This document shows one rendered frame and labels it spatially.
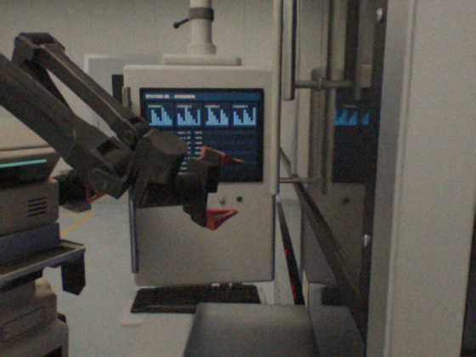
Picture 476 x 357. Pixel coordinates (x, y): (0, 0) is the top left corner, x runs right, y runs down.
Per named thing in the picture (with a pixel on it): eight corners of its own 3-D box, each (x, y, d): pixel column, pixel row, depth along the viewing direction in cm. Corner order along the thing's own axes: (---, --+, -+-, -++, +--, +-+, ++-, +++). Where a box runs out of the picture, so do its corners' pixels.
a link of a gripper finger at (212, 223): (223, 216, 82) (183, 220, 76) (229, 182, 80) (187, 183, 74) (245, 228, 77) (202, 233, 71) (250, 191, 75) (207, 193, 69)
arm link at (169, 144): (115, 160, 72) (86, 183, 64) (131, 104, 65) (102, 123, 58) (175, 192, 71) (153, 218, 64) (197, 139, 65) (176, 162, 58)
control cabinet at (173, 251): (267, 263, 164) (270, 60, 150) (275, 284, 145) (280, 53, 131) (139, 268, 160) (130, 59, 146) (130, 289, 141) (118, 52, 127)
